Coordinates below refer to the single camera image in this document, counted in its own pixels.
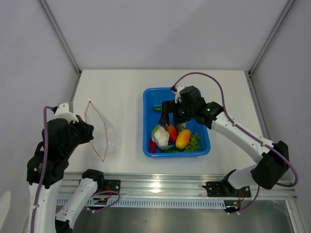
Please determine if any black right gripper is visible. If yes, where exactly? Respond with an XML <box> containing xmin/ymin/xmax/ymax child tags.
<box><xmin>158</xmin><ymin>100</ymin><xmax>195</xmax><ymax>127</ymax></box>

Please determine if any grey fish toy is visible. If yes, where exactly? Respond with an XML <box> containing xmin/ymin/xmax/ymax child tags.
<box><xmin>175</xmin><ymin>122</ymin><xmax>187</xmax><ymax>133</ymax></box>

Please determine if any white cauliflower toy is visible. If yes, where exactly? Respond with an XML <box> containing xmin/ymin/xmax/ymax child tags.
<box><xmin>152</xmin><ymin>125</ymin><xmax>173</xmax><ymax>150</ymax></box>

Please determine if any clear zip top bag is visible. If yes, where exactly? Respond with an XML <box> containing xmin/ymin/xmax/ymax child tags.
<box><xmin>84</xmin><ymin>98</ymin><xmax>121</xmax><ymax>163</ymax></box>

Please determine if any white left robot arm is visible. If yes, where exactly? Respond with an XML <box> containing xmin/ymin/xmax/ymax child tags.
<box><xmin>27</xmin><ymin>116</ymin><xmax>105</xmax><ymax>233</ymax></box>

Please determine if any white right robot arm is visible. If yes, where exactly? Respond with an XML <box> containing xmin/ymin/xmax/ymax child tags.
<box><xmin>159</xmin><ymin>85</ymin><xmax>289</xmax><ymax>196</ymax></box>

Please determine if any green chili pepper toy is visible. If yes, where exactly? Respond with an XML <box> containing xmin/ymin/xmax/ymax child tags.
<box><xmin>153</xmin><ymin>106</ymin><xmax>162</xmax><ymax>113</ymax></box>

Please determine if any blue plastic bin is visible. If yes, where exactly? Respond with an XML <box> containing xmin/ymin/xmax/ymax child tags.
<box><xmin>142</xmin><ymin>87</ymin><xmax>211</xmax><ymax>158</ymax></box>

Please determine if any yellow orange mango toy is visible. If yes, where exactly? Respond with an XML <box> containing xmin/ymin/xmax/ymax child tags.
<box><xmin>175</xmin><ymin>129</ymin><xmax>191</xmax><ymax>150</ymax></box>

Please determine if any red chili pepper toy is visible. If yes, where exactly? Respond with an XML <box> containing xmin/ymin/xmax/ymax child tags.
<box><xmin>150</xmin><ymin>139</ymin><xmax>156</xmax><ymax>153</ymax></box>

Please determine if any dark green cucumber toy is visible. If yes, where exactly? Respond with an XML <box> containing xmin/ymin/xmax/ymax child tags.
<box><xmin>161</xmin><ymin>148</ymin><xmax>184</xmax><ymax>153</ymax></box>

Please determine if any green grapes toy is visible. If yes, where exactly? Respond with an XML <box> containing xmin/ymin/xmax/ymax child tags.
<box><xmin>184</xmin><ymin>133</ymin><xmax>200</xmax><ymax>152</ymax></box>

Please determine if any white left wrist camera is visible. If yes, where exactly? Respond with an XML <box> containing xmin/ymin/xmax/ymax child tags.
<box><xmin>52</xmin><ymin>102</ymin><xmax>76</xmax><ymax>122</ymax></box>

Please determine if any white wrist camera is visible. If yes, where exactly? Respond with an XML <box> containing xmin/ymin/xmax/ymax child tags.
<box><xmin>170</xmin><ymin>85</ymin><xmax>185</xmax><ymax>103</ymax></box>
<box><xmin>52</xmin><ymin>102</ymin><xmax>76</xmax><ymax>122</ymax></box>

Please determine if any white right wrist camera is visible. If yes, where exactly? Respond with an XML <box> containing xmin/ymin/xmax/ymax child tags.
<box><xmin>170</xmin><ymin>85</ymin><xmax>185</xmax><ymax>103</ymax></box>

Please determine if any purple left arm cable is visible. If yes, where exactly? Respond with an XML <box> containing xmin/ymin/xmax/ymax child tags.
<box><xmin>30</xmin><ymin>105</ymin><xmax>58</xmax><ymax>233</ymax></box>

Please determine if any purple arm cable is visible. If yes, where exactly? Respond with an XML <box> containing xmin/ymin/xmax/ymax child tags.
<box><xmin>171</xmin><ymin>71</ymin><xmax>299</xmax><ymax>187</ymax></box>
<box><xmin>30</xmin><ymin>105</ymin><xmax>58</xmax><ymax>233</ymax></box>

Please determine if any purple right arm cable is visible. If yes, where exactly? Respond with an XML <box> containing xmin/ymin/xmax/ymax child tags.
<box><xmin>171</xmin><ymin>71</ymin><xmax>299</xmax><ymax>187</ymax></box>

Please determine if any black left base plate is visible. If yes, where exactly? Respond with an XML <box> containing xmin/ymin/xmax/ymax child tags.
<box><xmin>104</xmin><ymin>180</ymin><xmax>121</xmax><ymax>193</ymax></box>

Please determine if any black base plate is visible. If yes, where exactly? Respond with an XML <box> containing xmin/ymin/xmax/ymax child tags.
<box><xmin>104</xmin><ymin>180</ymin><xmax>121</xmax><ymax>193</ymax></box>
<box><xmin>202</xmin><ymin>181</ymin><xmax>251</xmax><ymax>198</ymax></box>

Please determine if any aluminium mounting rail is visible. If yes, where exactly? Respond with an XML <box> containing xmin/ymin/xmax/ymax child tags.
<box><xmin>58</xmin><ymin>172</ymin><xmax>297</xmax><ymax>200</ymax></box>

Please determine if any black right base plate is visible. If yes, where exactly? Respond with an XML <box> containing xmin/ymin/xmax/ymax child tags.
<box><xmin>202</xmin><ymin>181</ymin><xmax>251</xmax><ymax>198</ymax></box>

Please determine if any white slotted cable duct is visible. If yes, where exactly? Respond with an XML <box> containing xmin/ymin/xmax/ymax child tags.
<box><xmin>55</xmin><ymin>198</ymin><xmax>226</xmax><ymax>209</ymax></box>

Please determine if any right aluminium frame post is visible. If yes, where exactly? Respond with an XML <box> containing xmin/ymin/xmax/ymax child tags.
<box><xmin>248</xmin><ymin>0</ymin><xmax>297</xmax><ymax>78</ymax></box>

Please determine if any aluminium frame post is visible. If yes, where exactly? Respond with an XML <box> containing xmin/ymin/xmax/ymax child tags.
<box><xmin>37</xmin><ymin>0</ymin><xmax>81</xmax><ymax>76</ymax></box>
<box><xmin>248</xmin><ymin>0</ymin><xmax>297</xmax><ymax>78</ymax></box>

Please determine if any left aluminium frame post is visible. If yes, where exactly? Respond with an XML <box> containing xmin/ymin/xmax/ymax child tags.
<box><xmin>37</xmin><ymin>0</ymin><xmax>81</xmax><ymax>76</ymax></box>

